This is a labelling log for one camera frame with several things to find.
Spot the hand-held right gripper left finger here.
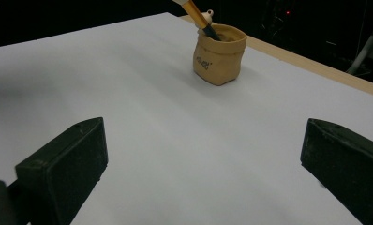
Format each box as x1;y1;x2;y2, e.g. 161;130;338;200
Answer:
15;116;110;225

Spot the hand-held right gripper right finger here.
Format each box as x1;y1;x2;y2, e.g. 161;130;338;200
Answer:
300;117;373;225

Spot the tan bag-shaped brush holder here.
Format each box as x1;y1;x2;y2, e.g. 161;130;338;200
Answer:
192;8;248;87

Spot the black-handled makeup brush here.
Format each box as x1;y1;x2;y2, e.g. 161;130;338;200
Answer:
172;0;223;42

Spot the white table mat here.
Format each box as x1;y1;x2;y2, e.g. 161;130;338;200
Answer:
0;11;373;225

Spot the white-legged desk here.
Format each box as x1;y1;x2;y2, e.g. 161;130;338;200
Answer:
346;15;373;76

